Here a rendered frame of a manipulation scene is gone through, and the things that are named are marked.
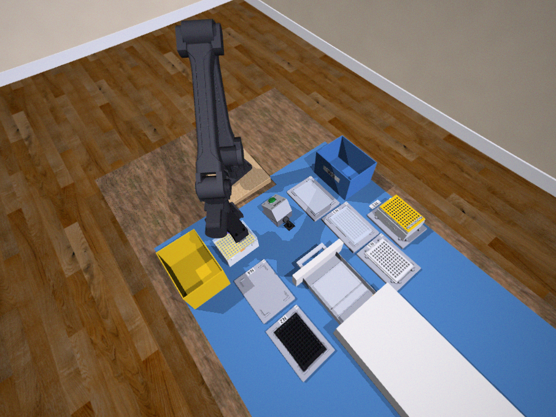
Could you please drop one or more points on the blue bench mat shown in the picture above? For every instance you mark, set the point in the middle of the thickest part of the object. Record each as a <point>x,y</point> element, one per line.
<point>507,342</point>

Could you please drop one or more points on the blue open-top bin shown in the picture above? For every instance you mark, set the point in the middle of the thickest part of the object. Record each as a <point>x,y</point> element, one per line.
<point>344,167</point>

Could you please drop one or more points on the yellow open-top bin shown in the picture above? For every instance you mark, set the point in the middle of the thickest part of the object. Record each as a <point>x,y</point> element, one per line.
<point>193,269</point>

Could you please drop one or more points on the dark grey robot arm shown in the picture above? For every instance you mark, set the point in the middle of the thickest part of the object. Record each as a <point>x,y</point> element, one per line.
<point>202,42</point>

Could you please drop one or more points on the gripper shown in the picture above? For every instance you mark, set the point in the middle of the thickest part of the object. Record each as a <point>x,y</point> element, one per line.
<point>238,211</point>

